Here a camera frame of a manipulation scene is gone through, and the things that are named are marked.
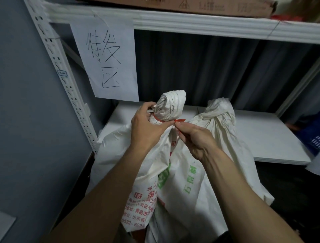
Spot person's right hand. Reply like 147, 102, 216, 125
174, 121, 221, 163

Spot person's left hand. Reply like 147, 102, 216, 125
130, 101, 175, 151

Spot red tie string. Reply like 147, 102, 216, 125
151, 114, 186, 137

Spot white woven sack red print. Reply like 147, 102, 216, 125
86, 90, 187, 243

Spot person's left forearm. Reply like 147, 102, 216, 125
40, 144, 171, 243

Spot person's right forearm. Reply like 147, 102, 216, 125
200, 150, 305, 243

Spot white woven sack green print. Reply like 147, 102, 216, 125
147, 98, 275, 243

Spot grey curtain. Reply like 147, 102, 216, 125
134, 30, 320, 126

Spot handwritten white paper sign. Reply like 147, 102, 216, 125
69, 16, 140, 102

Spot white shelf board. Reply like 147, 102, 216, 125
97, 101, 313, 166

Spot white metal shelf rack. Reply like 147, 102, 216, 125
24, 0, 320, 154

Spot brown cardboard box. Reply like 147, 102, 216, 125
92, 0, 278, 18

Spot blue plastic crate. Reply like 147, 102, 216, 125
293, 112, 320, 156

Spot red flat item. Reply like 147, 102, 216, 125
271, 14, 304, 22

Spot grey flat board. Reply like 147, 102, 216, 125
0, 211, 17, 243

